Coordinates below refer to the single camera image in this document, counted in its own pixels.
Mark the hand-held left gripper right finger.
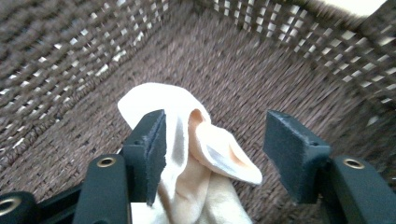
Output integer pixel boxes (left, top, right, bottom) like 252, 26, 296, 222
262, 109, 332, 204

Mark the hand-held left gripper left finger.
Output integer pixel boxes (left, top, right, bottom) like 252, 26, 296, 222
120, 109, 167, 206

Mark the beige sock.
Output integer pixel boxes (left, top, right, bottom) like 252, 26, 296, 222
187, 108, 263, 187
117, 82, 253, 224

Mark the brown wicker basket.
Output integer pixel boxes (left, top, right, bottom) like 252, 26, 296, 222
0, 0, 396, 224

